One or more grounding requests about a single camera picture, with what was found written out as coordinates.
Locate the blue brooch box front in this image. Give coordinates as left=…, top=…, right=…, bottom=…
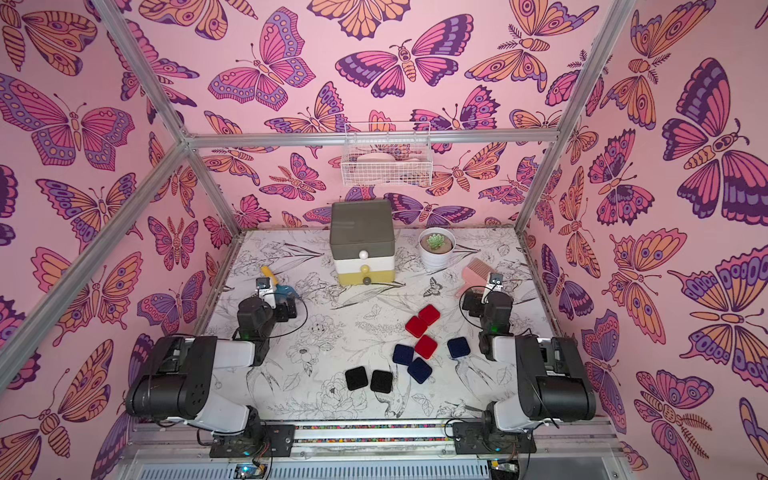
left=407, top=358, right=433, bottom=384

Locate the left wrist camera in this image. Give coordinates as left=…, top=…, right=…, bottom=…
left=255, top=277, right=274, bottom=298

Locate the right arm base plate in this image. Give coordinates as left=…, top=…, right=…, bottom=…
left=445, top=420, right=537, bottom=456

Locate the red brooch box front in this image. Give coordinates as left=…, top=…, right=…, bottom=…
left=414, top=334, right=438, bottom=360

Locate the black brooch box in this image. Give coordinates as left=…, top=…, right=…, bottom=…
left=344, top=366, right=369, bottom=391
left=370, top=370, right=394, bottom=394

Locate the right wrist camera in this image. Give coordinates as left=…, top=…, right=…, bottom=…
left=486, top=272, right=503, bottom=291

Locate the black brooch box left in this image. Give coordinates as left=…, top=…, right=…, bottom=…
left=344, top=366, right=369, bottom=391

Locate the blue brooch box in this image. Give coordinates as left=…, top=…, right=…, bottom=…
left=447, top=337, right=471, bottom=360
left=407, top=358, right=433, bottom=384
left=392, top=344, right=415, bottom=367

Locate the red brooch box rear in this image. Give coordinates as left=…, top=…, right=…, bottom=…
left=417, top=304, right=441, bottom=327

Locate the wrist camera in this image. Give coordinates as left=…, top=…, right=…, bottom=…
left=486, top=272, right=503, bottom=291
left=255, top=277, right=274, bottom=298

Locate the white wire wall basket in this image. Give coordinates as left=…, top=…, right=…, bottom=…
left=338, top=122, right=434, bottom=188

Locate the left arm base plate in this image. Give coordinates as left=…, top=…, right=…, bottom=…
left=209, top=424, right=296, bottom=459

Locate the red brooch box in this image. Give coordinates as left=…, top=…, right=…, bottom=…
left=417, top=304, right=441, bottom=327
left=414, top=334, right=438, bottom=360
left=404, top=316, right=429, bottom=338

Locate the three-tier drawer cabinet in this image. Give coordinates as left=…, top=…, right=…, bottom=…
left=330, top=199, right=396, bottom=286

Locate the white pot with succulent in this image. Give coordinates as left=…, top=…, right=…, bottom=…
left=418, top=227, right=456, bottom=272

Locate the black brooch box right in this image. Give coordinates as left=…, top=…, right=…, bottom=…
left=370, top=370, right=394, bottom=394

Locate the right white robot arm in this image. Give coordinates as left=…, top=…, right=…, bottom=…
left=459, top=285, right=597, bottom=436

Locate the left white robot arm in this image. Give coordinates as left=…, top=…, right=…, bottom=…
left=124, top=293, right=301, bottom=441

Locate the pink comb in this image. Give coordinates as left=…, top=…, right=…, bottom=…
left=457, top=258, right=495, bottom=296

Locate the red brooch box middle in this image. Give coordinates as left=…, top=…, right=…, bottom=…
left=404, top=316, right=429, bottom=338

